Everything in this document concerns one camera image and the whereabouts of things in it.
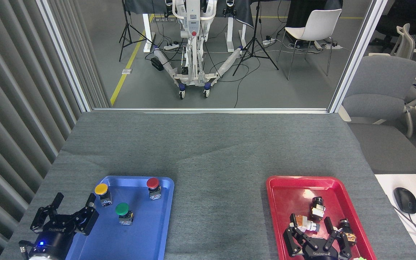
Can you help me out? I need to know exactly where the black office chair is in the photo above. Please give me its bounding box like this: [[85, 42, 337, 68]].
[[369, 0, 416, 50]]

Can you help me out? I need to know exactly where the green push button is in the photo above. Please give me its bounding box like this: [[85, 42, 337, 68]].
[[115, 203, 134, 226]]

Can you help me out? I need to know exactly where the red push button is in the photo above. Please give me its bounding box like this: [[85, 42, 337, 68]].
[[146, 177, 162, 200]]

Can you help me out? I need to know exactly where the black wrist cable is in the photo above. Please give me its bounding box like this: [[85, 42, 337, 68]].
[[18, 241, 32, 260]]

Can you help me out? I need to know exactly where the black tripod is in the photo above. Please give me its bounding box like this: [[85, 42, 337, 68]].
[[119, 0, 154, 62], [233, 0, 279, 77]]

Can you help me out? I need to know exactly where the black knob switch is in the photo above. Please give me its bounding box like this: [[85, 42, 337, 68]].
[[309, 197, 326, 221]]

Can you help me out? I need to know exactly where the white plastic chair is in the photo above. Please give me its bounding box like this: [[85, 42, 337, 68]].
[[277, 9, 342, 81]]

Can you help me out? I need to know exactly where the silver frame rail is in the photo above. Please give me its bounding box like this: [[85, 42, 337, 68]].
[[92, 107, 330, 114]]

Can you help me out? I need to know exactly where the white wheeled stand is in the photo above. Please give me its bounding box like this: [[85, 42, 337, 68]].
[[153, 0, 244, 100]]

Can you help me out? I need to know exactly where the white desk leg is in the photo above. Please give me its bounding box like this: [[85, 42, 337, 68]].
[[142, 13, 156, 53], [226, 16, 247, 52]]

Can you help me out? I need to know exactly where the blue plastic tray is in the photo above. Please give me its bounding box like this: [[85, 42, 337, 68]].
[[65, 175, 175, 260]]

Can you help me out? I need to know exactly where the red plastic tray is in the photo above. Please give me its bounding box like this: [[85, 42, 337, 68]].
[[266, 175, 377, 260]]

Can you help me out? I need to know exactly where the silver frame post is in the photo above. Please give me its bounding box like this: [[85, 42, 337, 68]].
[[328, 0, 388, 113], [36, 0, 93, 113]]

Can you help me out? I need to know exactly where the black mouse cable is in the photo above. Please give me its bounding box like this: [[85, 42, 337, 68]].
[[392, 205, 416, 247]]

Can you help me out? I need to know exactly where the yellow push button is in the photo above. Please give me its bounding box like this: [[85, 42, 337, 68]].
[[95, 183, 113, 207]]

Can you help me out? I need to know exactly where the black orange switch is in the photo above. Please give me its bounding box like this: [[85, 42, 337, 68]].
[[339, 218, 357, 246]]

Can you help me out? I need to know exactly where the white office chair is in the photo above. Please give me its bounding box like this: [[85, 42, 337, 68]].
[[369, 23, 416, 60]]

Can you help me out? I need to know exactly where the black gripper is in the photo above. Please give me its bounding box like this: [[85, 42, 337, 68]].
[[29, 192, 99, 259], [283, 217, 353, 260]]

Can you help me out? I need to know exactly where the grey office chair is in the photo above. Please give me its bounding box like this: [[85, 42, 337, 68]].
[[338, 55, 416, 174]]

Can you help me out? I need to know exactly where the black computer mouse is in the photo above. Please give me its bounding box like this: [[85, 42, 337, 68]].
[[394, 187, 416, 214]]

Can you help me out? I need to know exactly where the white side desk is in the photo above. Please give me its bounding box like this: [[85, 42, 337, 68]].
[[374, 174, 416, 260]]

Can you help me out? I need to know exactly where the white orange switch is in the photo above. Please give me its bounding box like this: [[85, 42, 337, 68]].
[[290, 214, 320, 233]]

